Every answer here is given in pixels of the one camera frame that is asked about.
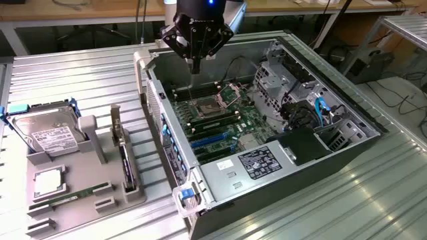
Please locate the grey power supply unit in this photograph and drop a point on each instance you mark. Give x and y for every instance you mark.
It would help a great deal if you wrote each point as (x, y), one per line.
(233, 175)

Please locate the grey metal disk bay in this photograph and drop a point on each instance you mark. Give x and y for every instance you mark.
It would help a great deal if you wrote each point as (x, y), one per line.
(276, 82)

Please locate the silver hard disk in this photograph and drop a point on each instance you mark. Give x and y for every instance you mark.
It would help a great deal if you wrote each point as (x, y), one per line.
(46, 130)

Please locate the green RAM stick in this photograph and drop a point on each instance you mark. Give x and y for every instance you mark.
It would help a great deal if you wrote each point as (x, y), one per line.
(66, 198)

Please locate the installed RAM stick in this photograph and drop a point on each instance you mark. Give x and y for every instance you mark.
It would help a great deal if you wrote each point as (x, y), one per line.
(215, 123)

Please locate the grey parts rack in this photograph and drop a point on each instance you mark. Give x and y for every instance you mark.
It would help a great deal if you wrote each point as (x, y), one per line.
(82, 175)

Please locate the silver CPU chip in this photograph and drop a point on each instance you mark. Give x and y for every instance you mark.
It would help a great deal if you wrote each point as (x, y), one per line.
(48, 183)

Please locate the metal socket cover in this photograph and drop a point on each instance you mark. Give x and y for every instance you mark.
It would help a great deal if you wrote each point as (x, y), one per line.
(231, 93)

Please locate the green motherboard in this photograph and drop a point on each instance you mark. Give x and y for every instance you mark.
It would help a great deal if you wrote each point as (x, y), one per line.
(229, 130)

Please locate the blue expansion slot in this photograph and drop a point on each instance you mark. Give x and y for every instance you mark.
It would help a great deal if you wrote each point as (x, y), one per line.
(208, 140)

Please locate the blue disk caddy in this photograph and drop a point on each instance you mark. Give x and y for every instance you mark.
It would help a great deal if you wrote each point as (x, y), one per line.
(17, 108)

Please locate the wooden desk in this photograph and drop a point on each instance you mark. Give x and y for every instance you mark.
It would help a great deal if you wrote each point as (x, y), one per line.
(100, 10)

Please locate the black fan shroud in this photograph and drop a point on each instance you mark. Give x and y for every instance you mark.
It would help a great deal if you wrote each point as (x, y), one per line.
(301, 145)

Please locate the blue case latch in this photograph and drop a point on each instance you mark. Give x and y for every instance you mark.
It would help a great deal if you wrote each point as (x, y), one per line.
(185, 194)

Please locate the graphics card with metal bracket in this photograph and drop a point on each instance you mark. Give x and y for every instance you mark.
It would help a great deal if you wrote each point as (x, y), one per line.
(126, 160)

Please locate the silver chipset heatsink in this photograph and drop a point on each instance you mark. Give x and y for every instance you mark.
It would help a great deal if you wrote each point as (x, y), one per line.
(249, 141)

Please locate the metal frame table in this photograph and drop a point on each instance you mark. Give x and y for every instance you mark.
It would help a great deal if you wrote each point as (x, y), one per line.
(404, 28)

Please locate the CPU socket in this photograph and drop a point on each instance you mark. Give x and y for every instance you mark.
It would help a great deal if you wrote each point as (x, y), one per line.
(206, 108)

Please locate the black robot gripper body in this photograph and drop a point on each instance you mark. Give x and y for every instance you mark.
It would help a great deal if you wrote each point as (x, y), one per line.
(200, 15)

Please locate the black box on floor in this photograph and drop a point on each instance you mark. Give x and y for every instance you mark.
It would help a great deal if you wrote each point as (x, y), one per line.
(367, 67)

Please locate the open black PC case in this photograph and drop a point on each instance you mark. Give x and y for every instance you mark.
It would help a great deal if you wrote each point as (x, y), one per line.
(260, 190)

